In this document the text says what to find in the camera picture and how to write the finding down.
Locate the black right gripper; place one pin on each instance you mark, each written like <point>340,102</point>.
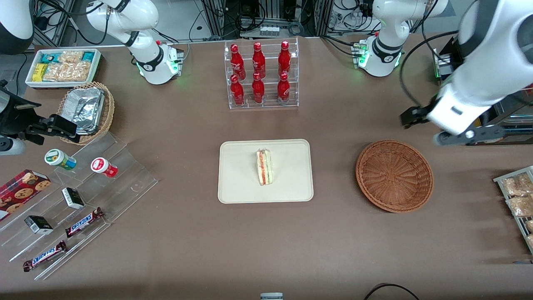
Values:
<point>21,125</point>

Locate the clear bag of crackers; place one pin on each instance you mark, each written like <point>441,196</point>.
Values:
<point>516,185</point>
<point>520,206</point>
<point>530,226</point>

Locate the small rice cracker bag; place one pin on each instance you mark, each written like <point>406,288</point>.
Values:
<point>70,56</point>

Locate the red chocolate cookie box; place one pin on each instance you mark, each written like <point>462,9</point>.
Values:
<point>18,192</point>

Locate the clear acrylic bottle rack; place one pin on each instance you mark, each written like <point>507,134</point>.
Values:
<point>268,106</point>

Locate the white plastic snack bin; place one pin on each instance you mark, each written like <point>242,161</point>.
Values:
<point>96,66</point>

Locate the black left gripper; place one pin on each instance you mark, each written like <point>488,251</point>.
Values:
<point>424,111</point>

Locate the white power strip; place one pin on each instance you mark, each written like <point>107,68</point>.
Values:
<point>269,30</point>

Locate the black electronics box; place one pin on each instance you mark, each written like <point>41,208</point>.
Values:
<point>445,56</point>

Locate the clear acrylic stepped display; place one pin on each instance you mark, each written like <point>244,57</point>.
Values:
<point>125,183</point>

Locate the red cola bottle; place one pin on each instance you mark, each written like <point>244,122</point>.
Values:
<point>258,91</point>
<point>284,59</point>
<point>237,62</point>
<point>237,93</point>
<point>283,91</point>
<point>259,61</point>

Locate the large rice cracker bag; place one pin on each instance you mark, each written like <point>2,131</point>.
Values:
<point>68,71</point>

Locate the light wicker basket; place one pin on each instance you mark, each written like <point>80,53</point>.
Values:
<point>109,110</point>

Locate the aluminium foil container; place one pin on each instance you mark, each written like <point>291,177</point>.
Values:
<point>85,109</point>

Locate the small black box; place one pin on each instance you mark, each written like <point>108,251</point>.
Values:
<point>38,225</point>
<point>73,198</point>

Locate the Snickers chocolate bar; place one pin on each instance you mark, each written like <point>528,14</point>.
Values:
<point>43,256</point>
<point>83,222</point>

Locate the beige plastic tray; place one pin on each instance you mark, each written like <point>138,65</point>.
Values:
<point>237,171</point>

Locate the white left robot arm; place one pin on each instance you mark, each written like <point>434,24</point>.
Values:
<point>487,62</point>

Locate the red lid snack cup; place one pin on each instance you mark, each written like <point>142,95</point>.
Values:
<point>103,166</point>

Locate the metal shelf rack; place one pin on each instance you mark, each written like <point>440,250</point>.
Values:
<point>516,116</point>

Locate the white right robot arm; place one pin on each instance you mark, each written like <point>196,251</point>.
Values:
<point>150,62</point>

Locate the green lid snack cup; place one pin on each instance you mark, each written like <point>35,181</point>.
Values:
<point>58,158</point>

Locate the yellow snack packet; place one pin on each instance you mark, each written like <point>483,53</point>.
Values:
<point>39,72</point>

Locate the teal snack packet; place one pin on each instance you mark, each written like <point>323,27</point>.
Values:
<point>48,57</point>
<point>88,56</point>

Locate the grey white object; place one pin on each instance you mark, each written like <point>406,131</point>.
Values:
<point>271,296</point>

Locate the brown wicker basket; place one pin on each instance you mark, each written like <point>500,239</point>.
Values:
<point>393,175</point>

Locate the triangle sandwich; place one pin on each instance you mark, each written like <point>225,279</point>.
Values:
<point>264,167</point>

